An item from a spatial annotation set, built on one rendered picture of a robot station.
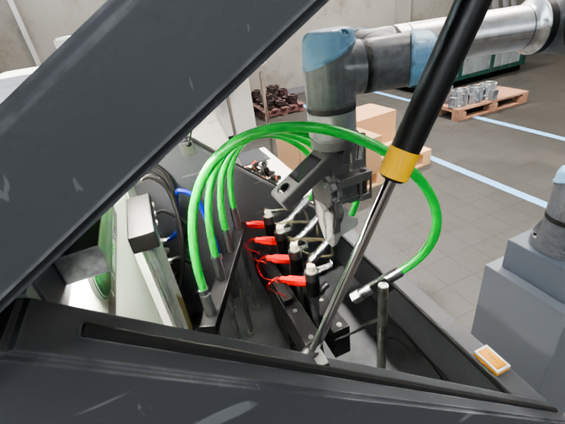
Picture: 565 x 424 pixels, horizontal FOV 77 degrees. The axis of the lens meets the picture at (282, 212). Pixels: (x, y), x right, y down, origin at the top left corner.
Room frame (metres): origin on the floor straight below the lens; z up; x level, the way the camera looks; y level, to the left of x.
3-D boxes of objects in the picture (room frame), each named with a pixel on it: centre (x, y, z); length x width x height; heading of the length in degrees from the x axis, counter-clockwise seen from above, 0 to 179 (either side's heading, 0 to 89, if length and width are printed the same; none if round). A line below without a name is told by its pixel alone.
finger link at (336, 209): (0.52, -0.09, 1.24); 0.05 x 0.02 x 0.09; 18
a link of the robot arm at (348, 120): (0.55, -0.10, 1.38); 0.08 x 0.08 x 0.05
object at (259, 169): (1.27, 0.05, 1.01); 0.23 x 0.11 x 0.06; 18
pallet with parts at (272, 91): (6.08, -0.11, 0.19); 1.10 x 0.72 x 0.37; 19
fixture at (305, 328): (0.64, 0.00, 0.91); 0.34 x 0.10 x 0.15; 18
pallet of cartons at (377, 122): (3.25, -0.76, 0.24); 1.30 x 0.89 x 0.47; 113
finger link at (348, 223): (0.53, -0.11, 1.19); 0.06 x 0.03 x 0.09; 108
